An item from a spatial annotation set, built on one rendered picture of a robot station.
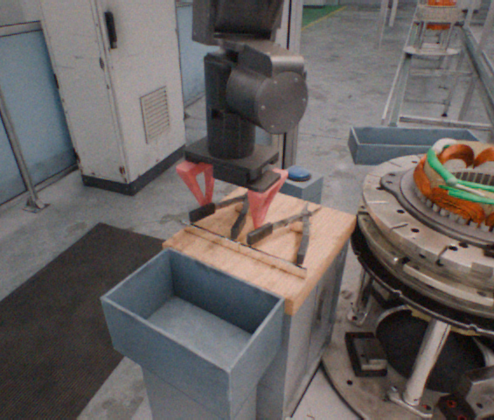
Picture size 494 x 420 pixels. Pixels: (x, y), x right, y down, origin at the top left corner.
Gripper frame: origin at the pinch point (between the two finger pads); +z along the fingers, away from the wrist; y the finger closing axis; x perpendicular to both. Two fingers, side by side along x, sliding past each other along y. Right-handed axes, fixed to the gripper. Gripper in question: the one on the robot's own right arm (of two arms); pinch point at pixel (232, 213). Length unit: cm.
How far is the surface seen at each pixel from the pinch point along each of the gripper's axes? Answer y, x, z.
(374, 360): 21.6, 8.1, 24.8
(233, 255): 3.5, -5.1, 2.2
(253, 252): 6.1, -4.5, 1.1
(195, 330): 2.1, -11.7, 10.2
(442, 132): 19, 55, 3
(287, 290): 11.9, -7.1, 2.1
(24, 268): -157, 38, 111
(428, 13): -27, 301, 4
